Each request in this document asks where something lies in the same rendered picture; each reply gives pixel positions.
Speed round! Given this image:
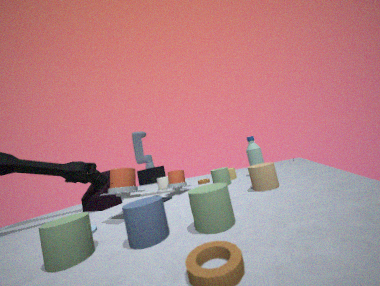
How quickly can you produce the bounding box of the blue cylinder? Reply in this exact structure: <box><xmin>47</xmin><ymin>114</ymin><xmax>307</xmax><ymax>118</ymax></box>
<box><xmin>122</xmin><ymin>196</ymin><xmax>170</xmax><ymax>250</ymax></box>

